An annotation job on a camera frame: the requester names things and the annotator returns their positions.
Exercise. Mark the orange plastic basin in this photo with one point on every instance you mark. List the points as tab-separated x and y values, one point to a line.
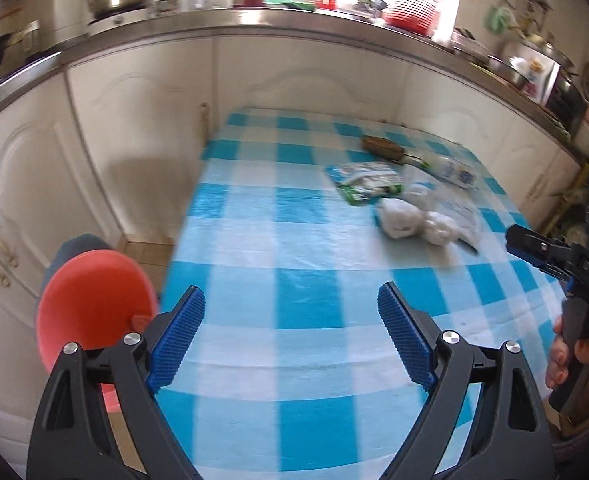
94	300

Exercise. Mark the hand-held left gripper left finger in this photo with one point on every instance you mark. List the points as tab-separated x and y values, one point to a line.
177	340

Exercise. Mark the red plastic basket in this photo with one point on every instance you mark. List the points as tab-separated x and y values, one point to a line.
412	7

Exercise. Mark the white cloth bundle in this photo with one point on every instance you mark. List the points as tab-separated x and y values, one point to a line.
399	220

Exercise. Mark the steel kitchen countertop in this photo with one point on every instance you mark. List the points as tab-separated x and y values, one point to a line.
274	17

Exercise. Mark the green white snack packet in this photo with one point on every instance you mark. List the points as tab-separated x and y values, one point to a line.
364	177

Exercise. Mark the green hanging cloth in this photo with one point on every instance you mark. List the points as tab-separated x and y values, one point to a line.
499	20

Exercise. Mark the white kitchen cabinet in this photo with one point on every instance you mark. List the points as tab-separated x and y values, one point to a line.
139	125

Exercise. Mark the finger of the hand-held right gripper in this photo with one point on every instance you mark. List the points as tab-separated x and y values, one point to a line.
537	240
527	256

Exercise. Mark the steel bowl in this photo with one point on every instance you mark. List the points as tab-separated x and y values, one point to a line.
529	62

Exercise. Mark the white wet wipes packet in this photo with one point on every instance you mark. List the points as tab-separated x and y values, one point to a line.
462	215

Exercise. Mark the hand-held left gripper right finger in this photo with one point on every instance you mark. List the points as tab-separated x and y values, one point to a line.
407	337

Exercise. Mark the person's right hand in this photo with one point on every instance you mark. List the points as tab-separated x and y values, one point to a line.
556	360

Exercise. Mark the blue checked tablecloth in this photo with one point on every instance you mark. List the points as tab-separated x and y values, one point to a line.
299	240

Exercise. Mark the white bottle yellow blue label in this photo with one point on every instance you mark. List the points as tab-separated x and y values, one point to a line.
452	172

